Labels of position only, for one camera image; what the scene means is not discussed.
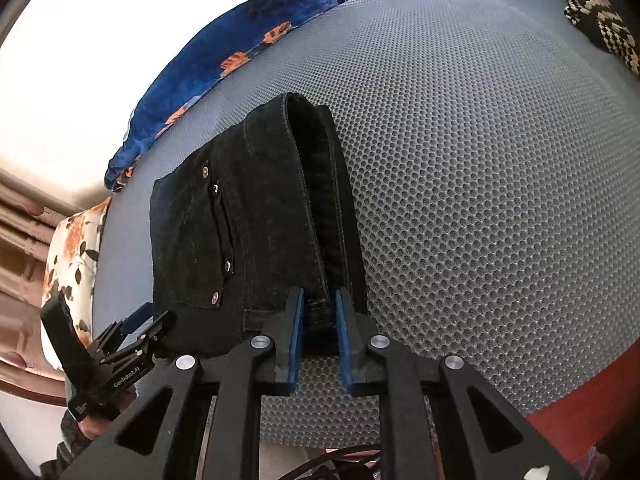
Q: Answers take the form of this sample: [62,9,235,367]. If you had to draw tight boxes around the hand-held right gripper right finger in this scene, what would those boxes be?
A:
[334,287,583,480]

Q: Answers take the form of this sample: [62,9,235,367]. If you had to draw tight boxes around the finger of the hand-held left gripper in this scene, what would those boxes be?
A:
[95,302,153,348]
[135,310,178,356]

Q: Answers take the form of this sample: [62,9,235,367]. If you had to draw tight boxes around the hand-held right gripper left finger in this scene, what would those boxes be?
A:
[60,286,306,480]

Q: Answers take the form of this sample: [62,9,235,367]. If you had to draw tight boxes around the black pants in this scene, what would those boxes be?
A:
[149,92,378,361]

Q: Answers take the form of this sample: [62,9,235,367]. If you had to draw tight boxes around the person's left forearm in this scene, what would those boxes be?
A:
[37,410,96,480]

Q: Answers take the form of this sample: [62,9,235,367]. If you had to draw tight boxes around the person's left hand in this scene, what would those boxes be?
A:
[75,390,138,443]

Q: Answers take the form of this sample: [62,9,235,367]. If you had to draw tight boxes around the white floral pillow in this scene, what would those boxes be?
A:
[40,197,113,376]

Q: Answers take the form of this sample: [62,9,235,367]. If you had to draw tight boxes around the brown wooden headboard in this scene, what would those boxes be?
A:
[0,167,68,406]

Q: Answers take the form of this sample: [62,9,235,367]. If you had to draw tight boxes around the grey mesh mattress pad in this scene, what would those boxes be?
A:
[92,0,640,448]

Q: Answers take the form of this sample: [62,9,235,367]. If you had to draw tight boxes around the blue floral blanket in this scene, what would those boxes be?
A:
[104,0,373,193]

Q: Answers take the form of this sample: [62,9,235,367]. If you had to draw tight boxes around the black beige knit cloth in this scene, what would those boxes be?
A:
[557,0,640,78]

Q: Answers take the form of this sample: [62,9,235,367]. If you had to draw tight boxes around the black cable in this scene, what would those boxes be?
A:
[270,442,386,480]

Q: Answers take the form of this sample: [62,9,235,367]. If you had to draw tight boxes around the red wooden bed frame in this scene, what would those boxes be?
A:
[520,340,640,448]

